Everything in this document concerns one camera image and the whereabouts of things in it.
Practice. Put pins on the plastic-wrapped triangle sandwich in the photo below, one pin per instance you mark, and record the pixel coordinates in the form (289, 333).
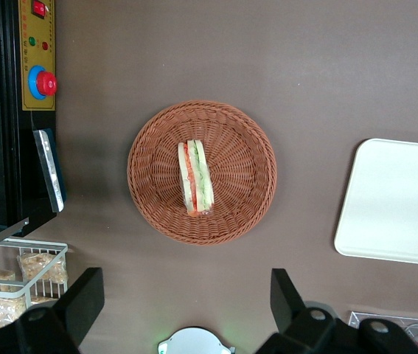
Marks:
(196, 177)

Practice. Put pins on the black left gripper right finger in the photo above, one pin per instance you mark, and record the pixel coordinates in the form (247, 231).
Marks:
(304, 328)

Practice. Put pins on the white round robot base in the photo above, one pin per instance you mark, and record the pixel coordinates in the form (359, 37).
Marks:
(194, 343)

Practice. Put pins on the black machine cabinet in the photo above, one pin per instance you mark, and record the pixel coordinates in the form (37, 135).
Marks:
(6, 147)

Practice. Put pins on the red indicator light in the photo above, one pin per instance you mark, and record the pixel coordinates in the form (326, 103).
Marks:
(45, 45)

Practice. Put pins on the yellow control panel plate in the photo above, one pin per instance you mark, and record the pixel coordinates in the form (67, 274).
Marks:
(39, 55)

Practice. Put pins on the white rectangular plastic tray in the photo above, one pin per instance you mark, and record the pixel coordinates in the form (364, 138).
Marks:
(393, 203)

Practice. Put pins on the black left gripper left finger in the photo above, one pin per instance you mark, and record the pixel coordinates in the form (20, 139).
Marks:
(50, 328)

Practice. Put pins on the round brown wicker basket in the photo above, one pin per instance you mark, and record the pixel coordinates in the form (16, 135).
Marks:
(238, 173)

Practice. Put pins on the red emergency stop button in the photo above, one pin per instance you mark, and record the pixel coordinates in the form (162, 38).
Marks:
(45, 83)

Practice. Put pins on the red rocker switch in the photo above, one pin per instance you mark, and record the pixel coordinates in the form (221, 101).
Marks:
(39, 8)

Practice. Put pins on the green indicator light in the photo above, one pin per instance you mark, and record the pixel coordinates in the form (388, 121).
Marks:
(32, 40)

